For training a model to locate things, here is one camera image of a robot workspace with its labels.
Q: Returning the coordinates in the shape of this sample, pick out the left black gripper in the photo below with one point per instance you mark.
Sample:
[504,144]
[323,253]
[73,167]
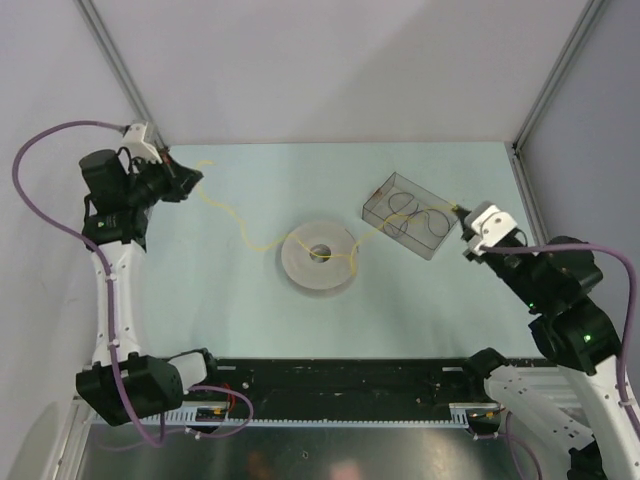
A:
[179,178]

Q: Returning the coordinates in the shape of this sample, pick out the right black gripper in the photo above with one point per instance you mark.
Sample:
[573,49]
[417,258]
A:
[461,213]

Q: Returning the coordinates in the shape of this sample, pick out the white plastic spool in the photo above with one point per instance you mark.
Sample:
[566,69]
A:
[319,258]

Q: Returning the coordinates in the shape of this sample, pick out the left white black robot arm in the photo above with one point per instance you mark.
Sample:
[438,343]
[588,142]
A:
[124,381]

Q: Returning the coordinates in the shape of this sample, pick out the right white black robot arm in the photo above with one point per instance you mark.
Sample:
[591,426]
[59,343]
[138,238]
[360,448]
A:
[569,330]

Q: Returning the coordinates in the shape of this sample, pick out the clear plastic box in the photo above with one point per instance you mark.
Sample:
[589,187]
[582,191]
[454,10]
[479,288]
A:
[409,214]

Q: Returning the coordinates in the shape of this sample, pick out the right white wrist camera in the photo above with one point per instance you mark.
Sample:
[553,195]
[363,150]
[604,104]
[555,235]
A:
[488,225]

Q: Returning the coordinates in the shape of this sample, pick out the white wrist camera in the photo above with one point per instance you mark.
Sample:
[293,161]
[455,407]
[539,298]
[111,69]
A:
[139,140]
[488,225]

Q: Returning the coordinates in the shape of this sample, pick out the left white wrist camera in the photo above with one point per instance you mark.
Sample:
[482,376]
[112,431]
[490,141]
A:
[139,140]

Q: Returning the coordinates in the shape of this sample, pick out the left aluminium frame post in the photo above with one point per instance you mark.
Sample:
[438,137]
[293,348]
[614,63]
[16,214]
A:
[110,51]

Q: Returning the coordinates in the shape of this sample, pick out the aluminium frame post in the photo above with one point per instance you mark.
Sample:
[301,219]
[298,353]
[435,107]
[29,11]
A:
[110,51]
[587,21]

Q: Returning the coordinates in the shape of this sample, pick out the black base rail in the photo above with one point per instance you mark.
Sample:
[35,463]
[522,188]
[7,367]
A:
[350,390]

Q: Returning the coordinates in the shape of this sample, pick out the right aluminium frame post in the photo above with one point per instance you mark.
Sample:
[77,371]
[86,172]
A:
[587,21]

